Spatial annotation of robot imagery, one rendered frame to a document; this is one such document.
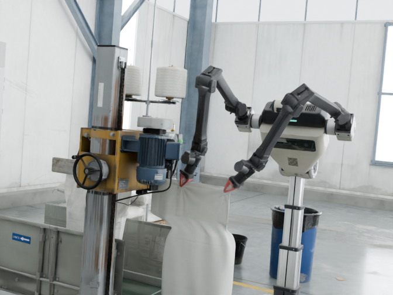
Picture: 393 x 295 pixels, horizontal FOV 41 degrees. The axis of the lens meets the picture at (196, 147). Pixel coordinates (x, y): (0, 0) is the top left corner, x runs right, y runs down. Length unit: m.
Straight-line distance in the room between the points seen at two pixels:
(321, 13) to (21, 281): 8.92
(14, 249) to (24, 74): 4.65
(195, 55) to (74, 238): 8.93
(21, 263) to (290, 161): 1.74
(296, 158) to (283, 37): 8.24
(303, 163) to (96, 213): 1.25
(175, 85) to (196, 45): 9.05
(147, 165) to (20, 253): 1.17
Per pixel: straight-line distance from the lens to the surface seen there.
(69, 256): 3.20
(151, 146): 2.60
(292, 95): 2.60
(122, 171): 2.70
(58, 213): 3.91
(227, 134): 11.54
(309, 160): 3.15
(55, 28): 8.33
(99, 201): 2.71
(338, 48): 10.97
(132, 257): 3.58
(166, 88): 2.72
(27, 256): 3.42
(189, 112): 11.67
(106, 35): 9.00
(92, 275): 2.81
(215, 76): 2.76
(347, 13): 11.10
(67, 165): 3.41
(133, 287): 3.34
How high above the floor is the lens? 1.42
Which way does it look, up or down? 3 degrees down
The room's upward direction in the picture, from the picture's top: 5 degrees clockwise
